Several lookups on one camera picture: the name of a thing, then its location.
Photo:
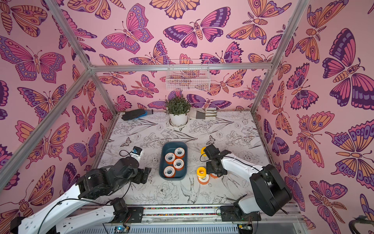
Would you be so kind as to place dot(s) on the yellow tape roll front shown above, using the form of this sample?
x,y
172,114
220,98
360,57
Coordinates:
x,y
201,172

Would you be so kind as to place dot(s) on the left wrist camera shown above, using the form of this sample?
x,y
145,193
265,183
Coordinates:
x,y
136,152

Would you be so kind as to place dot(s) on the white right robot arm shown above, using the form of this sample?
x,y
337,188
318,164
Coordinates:
x,y
270,192

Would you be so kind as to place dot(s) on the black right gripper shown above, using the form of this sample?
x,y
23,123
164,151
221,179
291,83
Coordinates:
x,y
216,166

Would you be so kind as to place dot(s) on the white plant pot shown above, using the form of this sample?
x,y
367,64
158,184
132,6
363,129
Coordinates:
x,y
178,120

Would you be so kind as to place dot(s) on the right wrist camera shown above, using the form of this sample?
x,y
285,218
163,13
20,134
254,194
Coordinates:
x,y
210,151

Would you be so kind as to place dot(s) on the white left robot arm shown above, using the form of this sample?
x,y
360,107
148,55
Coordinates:
x,y
96,183

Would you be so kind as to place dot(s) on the green potted plant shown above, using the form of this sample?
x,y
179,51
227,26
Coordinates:
x,y
177,106

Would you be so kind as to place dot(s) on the white wire basket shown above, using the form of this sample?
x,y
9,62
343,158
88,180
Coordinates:
x,y
188,74

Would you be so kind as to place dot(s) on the yellow tape roll back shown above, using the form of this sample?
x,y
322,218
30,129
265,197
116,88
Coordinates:
x,y
202,151

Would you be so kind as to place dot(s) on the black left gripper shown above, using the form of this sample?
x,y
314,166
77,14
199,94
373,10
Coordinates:
x,y
140,179

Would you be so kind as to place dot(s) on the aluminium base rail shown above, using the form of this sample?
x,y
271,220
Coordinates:
x,y
200,219

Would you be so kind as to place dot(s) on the teal storage box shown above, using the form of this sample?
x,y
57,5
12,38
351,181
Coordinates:
x,y
170,148

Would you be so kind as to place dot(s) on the orange tape roll under yellow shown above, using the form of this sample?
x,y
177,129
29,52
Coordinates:
x,y
204,180

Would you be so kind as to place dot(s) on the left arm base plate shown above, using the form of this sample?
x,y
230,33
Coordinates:
x,y
133,215

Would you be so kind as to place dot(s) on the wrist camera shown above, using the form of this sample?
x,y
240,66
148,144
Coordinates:
x,y
210,151
136,152

